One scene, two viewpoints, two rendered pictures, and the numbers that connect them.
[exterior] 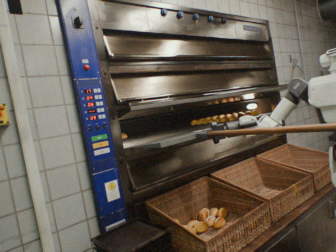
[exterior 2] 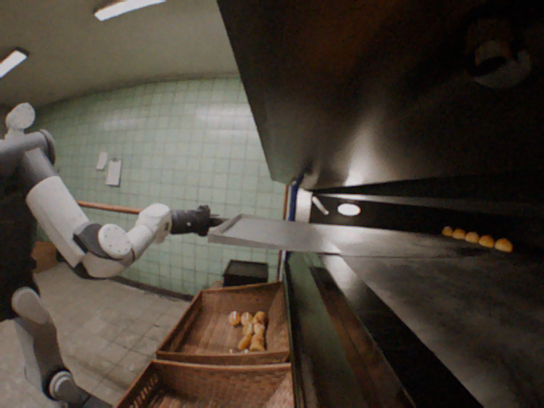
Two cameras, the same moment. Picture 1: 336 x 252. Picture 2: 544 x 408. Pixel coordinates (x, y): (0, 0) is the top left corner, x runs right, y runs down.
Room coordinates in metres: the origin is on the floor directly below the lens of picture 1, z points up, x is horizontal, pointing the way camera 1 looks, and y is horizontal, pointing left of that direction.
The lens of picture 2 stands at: (2.11, -0.68, 1.32)
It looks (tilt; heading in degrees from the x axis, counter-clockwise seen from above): 3 degrees down; 129
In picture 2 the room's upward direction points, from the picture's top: 5 degrees clockwise
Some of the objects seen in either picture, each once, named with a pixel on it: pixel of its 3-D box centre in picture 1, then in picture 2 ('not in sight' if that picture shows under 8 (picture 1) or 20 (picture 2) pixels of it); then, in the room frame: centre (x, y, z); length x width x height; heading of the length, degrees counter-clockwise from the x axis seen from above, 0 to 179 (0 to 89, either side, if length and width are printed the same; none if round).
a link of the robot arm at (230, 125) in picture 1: (223, 131); (193, 221); (1.45, -0.31, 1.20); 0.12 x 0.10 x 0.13; 94
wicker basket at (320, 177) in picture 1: (299, 163); not in sight; (2.25, -1.10, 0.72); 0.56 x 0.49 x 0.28; 127
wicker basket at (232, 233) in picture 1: (207, 213); (231, 325); (1.51, -0.15, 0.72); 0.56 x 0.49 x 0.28; 129
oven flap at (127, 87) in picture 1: (214, 81); not in sight; (2.08, -0.44, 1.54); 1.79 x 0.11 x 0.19; 128
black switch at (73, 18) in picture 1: (78, 16); not in sight; (1.39, 0.36, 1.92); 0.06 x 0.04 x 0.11; 128
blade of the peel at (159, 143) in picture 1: (177, 136); (274, 227); (1.63, -0.06, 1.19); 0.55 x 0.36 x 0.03; 129
